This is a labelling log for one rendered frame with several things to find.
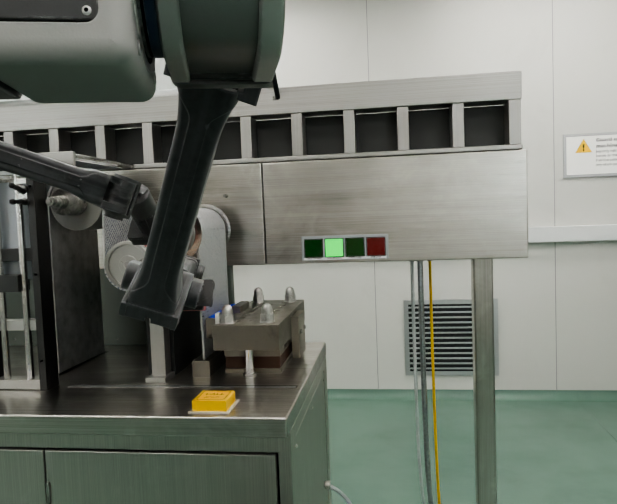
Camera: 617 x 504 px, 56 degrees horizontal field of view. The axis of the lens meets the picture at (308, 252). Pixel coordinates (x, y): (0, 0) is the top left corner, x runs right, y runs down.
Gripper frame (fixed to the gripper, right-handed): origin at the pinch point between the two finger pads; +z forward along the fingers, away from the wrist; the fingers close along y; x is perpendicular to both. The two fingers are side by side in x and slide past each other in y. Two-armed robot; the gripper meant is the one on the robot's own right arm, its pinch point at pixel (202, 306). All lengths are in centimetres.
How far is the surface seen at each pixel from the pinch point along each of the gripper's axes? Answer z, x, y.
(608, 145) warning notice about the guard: 198, 182, 185
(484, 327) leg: 48, 10, 74
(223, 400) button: -17.5, -26.6, 12.9
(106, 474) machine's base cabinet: -9.6, -40.1, -12.7
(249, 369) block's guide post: 4.6, -14.5, 11.9
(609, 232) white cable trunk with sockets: 222, 132, 184
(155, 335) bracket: -2.7, -8.2, -9.9
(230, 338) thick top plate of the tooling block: -1.6, -8.7, 8.3
